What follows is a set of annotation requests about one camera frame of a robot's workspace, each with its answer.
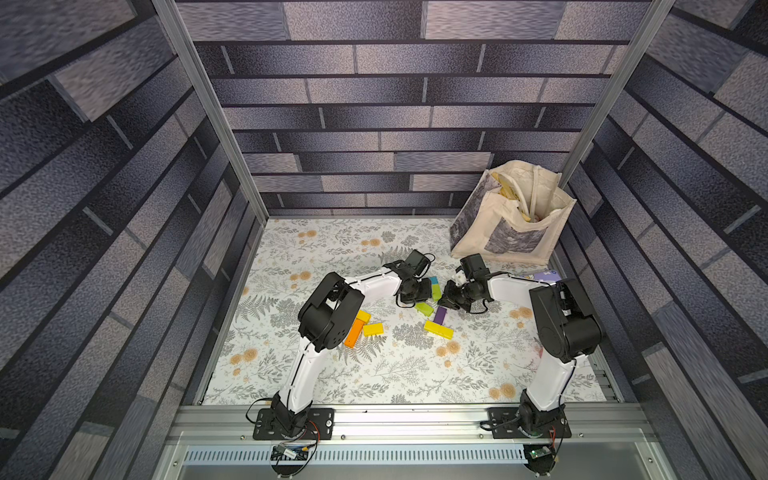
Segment lime green block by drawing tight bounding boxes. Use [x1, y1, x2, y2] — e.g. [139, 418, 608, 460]
[431, 284, 442, 302]
[414, 302, 434, 317]

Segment purple block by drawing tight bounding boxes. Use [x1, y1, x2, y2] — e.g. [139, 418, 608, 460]
[433, 306, 447, 325]

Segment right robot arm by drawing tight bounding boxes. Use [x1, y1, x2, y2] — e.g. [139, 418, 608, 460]
[438, 254, 605, 438]

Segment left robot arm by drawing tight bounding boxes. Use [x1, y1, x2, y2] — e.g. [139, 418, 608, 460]
[271, 250, 434, 429]

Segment long yellow block right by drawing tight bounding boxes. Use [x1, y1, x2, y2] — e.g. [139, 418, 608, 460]
[424, 321, 454, 340]

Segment long yellow block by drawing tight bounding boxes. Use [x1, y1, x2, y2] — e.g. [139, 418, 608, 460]
[356, 310, 371, 324]
[424, 321, 454, 340]

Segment small yellow block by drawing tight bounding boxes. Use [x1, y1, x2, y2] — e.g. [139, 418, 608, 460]
[363, 323, 384, 337]

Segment long yellow block left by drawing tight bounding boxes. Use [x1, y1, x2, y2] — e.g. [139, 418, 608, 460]
[356, 310, 371, 324]

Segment purple tissue box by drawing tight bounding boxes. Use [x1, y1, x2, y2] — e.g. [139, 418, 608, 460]
[533, 270, 562, 283]

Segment orange block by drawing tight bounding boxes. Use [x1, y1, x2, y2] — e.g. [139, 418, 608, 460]
[344, 319, 365, 349]

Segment cream canvas tote bag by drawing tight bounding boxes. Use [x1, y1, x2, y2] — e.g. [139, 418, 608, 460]
[449, 160, 577, 266]

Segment right circuit board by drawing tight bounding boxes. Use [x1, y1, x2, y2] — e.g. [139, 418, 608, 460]
[523, 444, 556, 476]

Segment circuit board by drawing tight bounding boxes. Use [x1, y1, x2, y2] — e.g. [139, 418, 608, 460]
[270, 444, 314, 464]
[523, 444, 556, 476]

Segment left circuit board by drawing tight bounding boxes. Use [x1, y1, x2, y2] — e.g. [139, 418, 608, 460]
[270, 444, 314, 464]

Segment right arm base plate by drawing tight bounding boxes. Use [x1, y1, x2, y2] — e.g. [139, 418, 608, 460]
[485, 405, 572, 440]

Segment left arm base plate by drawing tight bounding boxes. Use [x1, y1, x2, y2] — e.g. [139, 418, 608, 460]
[252, 408, 336, 441]

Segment aluminium front rail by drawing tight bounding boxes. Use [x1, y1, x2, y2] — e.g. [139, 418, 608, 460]
[165, 402, 658, 446]

